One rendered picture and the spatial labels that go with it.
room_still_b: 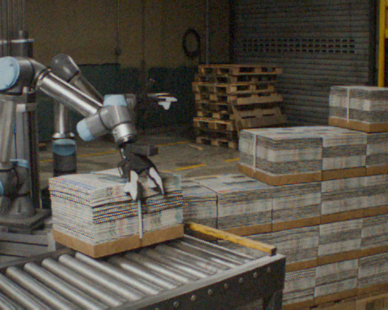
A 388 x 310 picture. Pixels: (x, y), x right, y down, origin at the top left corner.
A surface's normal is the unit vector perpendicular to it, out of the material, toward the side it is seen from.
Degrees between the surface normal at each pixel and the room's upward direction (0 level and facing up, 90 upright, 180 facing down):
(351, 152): 90
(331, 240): 90
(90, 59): 90
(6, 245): 90
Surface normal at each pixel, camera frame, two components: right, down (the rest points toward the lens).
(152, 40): 0.66, 0.13
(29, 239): -0.21, 0.17
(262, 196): 0.37, 0.15
